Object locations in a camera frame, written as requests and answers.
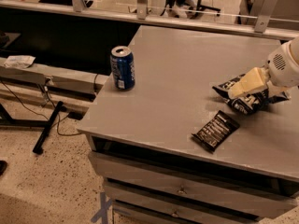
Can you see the blue soda can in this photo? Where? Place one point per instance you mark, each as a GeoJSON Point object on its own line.
{"type": "Point", "coordinates": [122, 67]}

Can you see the grey drawer cabinet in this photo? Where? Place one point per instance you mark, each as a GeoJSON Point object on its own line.
{"type": "Point", "coordinates": [142, 140]}

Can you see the blue Kettle chip bag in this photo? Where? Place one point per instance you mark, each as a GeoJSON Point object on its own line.
{"type": "Point", "coordinates": [250, 104]}

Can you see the grey metal rail barrier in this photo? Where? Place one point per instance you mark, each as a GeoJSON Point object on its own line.
{"type": "Point", "coordinates": [260, 18]}

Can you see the black rxbar chocolate wrapper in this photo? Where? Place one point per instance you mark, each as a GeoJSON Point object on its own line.
{"type": "Point", "coordinates": [216, 131]}

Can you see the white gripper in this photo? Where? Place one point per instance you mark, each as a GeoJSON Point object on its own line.
{"type": "Point", "coordinates": [279, 69]}

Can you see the white crumpled cloth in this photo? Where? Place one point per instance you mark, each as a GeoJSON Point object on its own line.
{"type": "Point", "coordinates": [19, 61]}

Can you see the grey low shelf bench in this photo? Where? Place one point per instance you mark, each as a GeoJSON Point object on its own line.
{"type": "Point", "coordinates": [76, 88]}

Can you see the black floor stand bar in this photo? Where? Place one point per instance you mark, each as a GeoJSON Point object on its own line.
{"type": "Point", "coordinates": [38, 147]}

